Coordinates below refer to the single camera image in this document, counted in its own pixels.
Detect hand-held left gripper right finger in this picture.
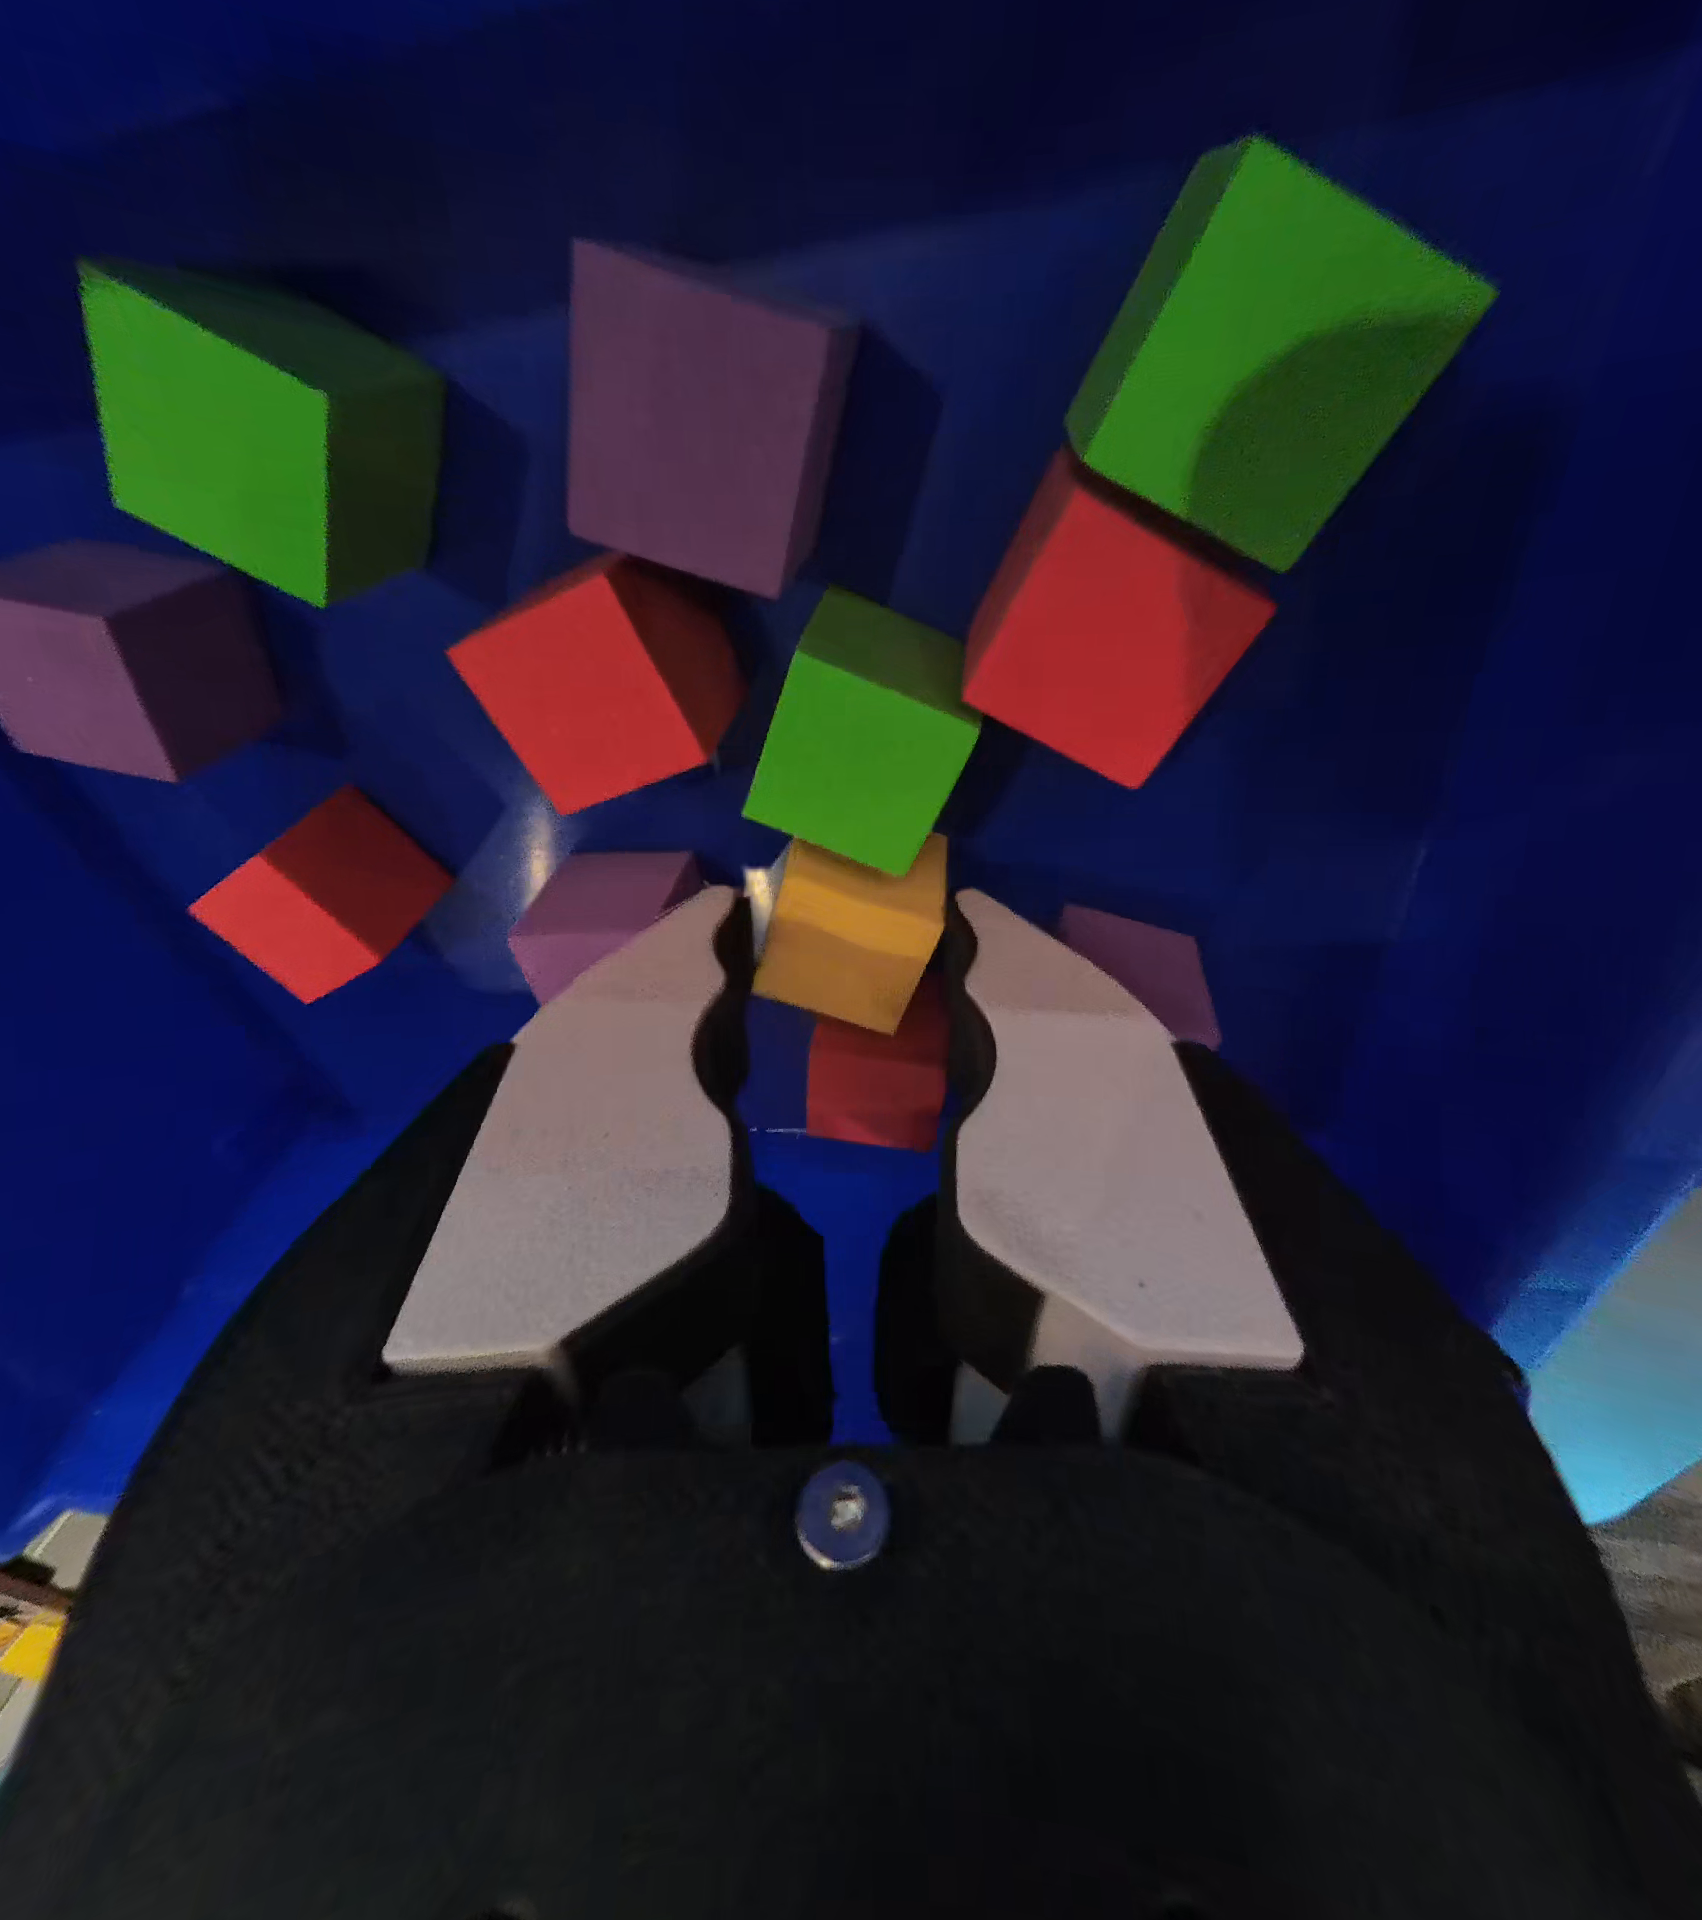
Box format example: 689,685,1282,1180
941,890,1307,1370

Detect pile of coloured wooden cubes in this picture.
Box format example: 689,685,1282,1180
0,134,1503,1154

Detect yellow wooden cube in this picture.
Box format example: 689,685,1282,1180
752,833,950,1036

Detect blue plastic bin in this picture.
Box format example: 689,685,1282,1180
0,0,1702,1560

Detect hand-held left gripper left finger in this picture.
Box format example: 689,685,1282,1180
384,887,753,1375

